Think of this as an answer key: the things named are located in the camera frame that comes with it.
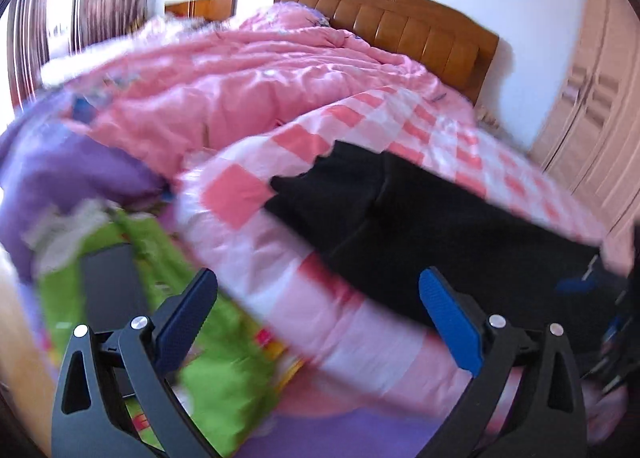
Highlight maroon curtain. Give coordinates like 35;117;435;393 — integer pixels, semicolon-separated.
6;0;153;108

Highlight far wooden nightstand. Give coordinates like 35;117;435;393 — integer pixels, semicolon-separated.
164;0;236;22

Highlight black pants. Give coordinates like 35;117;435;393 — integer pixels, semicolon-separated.
265;142;624;354

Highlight white wardrobe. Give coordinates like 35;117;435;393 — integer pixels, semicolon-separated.
529;0;640;265

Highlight pink checkered bed sheet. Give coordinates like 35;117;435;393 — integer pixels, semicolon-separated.
176;88;627;420

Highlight purple cloth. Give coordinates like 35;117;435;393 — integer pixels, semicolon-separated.
1;89;165;283

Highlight brown wooden headboard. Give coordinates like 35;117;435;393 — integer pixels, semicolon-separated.
274;0;499;103

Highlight pink quilted comforter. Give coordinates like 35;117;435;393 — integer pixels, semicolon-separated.
40;2;474;178

